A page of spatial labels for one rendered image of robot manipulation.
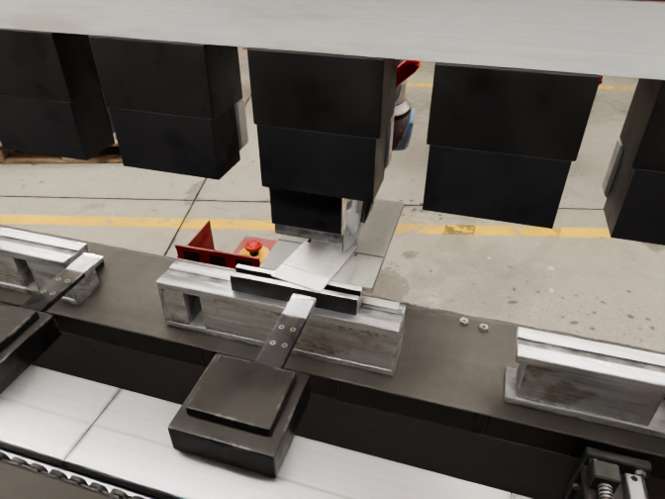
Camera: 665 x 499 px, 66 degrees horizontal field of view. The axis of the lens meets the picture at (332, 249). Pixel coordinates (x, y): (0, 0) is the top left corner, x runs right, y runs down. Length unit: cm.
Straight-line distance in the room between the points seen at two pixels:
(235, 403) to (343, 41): 39
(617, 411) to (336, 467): 41
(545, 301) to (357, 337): 175
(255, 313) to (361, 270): 17
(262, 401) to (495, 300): 189
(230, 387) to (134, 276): 51
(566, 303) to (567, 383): 171
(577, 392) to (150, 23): 70
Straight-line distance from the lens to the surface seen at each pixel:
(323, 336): 78
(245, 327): 83
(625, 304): 259
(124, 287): 103
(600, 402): 80
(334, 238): 70
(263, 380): 59
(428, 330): 88
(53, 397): 71
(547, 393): 79
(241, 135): 71
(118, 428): 65
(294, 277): 77
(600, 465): 80
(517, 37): 53
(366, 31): 54
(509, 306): 237
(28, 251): 102
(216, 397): 58
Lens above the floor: 148
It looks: 35 degrees down
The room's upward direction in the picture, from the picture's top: straight up
